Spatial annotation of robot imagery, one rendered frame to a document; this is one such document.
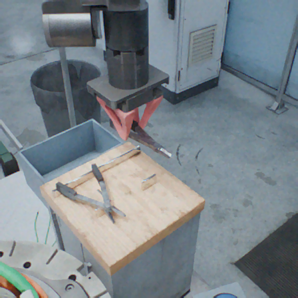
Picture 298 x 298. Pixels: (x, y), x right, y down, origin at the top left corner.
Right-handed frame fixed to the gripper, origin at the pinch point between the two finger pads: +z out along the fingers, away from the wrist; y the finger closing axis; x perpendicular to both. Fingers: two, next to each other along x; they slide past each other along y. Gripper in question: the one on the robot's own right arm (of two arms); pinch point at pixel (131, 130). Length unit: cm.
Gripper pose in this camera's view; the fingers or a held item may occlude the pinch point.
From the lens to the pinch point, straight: 57.1
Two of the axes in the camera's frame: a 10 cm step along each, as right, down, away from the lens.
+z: 0.1, 7.6, 6.6
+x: 6.5, 4.9, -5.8
